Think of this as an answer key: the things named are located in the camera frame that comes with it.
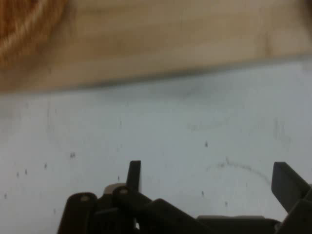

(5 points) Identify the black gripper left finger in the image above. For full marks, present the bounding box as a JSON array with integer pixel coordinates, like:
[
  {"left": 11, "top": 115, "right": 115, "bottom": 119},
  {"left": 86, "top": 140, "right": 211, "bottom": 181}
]
[{"left": 57, "top": 160, "right": 203, "bottom": 234}]

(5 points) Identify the round wicker basket with handle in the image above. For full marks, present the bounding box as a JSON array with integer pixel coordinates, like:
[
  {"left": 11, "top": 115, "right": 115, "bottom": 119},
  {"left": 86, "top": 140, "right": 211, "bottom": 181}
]
[{"left": 0, "top": 0, "right": 73, "bottom": 74}]

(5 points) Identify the light wooden board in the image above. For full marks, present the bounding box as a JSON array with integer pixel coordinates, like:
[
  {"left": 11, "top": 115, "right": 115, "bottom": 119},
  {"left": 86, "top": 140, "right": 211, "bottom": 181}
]
[{"left": 0, "top": 0, "right": 312, "bottom": 95}]

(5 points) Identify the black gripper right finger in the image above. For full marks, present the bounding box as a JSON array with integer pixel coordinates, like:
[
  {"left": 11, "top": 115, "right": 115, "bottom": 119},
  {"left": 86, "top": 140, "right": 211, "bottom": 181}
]
[{"left": 271, "top": 161, "right": 312, "bottom": 234}]

